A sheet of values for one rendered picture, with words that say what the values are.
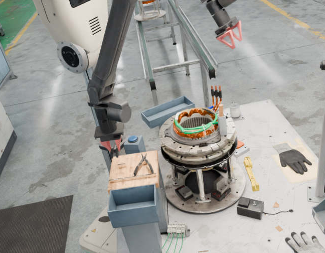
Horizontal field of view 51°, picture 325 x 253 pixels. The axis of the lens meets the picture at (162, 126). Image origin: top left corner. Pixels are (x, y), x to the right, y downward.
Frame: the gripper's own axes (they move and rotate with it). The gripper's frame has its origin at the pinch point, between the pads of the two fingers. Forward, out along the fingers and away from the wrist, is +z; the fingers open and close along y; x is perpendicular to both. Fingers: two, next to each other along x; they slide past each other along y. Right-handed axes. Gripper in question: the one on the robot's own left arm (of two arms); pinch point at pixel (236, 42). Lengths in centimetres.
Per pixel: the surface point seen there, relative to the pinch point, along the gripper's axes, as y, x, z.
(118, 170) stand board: -57, 41, 13
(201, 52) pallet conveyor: 124, 100, 14
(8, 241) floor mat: -61, 207, 39
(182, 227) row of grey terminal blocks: -55, 32, 46
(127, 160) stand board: -50, 41, 13
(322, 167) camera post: -16, -12, 57
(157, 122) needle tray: -19, 46, 12
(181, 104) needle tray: 1.9, 45.1, 14.9
